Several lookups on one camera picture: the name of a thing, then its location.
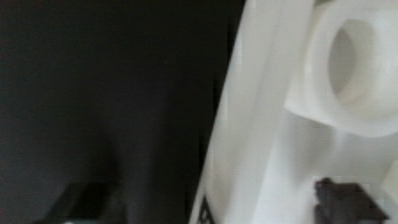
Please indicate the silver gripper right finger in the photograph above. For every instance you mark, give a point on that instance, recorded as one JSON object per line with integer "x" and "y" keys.
{"x": 345, "y": 205}

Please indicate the white square tabletop tray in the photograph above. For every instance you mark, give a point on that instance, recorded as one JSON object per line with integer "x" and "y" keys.
{"x": 306, "y": 124}

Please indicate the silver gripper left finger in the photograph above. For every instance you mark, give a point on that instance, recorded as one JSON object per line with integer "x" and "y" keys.
{"x": 80, "y": 205}

